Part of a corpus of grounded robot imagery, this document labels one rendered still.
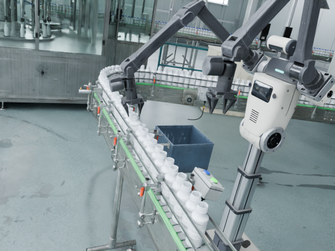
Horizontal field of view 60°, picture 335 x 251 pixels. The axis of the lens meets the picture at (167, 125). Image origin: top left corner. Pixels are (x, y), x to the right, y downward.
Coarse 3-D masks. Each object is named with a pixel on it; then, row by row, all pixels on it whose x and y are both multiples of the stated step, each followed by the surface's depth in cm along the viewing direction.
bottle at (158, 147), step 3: (159, 144) 133; (156, 147) 131; (159, 147) 133; (162, 147) 133; (156, 150) 131; (159, 150) 130; (162, 150) 131; (153, 153) 132; (156, 153) 131; (153, 156) 131; (156, 156) 131; (153, 159) 132; (150, 162) 134; (150, 165) 134; (150, 168) 134; (150, 171) 134; (150, 177) 135
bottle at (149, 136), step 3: (147, 135) 141; (150, 135) 143; (153, 135) 142; (147, 138) 141; (150, 138) 140; (153, 138) 141; (144, 141) 143; (147, 141) 141; (144, 144) 141; (147, 144) 140; (144, 147) 142; (144, 153) 142; (141, 156) 145; (144, 156) 143
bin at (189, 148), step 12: (168, 132) 216; (180, 132) 221; (192, 132) 223; (168, 144) 189; (180, 144) 187; (192, 144) 190; (204, 144) 194; (168, 156) 191; (180, 156) 191; (192, 156) 195; (204, 156) 199; (180, 168) 195; (192, 168) 199; (204, 168) 204
